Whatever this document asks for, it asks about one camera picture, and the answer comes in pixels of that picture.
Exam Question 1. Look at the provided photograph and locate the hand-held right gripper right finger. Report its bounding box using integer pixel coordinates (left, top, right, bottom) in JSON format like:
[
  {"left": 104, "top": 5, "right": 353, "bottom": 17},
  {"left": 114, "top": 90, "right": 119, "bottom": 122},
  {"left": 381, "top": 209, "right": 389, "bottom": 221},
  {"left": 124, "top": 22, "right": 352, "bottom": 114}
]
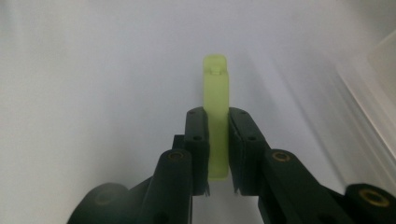
[{"left": 228, "top": 106, "right": 273, "bottom": 198}]

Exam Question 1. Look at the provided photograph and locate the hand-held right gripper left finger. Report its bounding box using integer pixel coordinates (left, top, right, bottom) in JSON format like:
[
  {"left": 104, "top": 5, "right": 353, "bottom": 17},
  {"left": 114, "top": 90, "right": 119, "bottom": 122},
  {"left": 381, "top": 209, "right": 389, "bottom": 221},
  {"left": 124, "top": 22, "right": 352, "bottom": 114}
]
[{"left": 173, "top": 106, "right": 211, "bottom": 198}]

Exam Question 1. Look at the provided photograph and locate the small yellow-green plastic stick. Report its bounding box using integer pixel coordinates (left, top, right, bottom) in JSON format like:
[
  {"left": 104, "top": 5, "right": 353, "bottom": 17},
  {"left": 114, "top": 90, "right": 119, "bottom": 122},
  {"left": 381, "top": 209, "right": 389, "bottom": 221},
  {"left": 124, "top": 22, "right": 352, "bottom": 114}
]
[{"left": 202, "top": 53, "right": 231, "bottom": 182}]

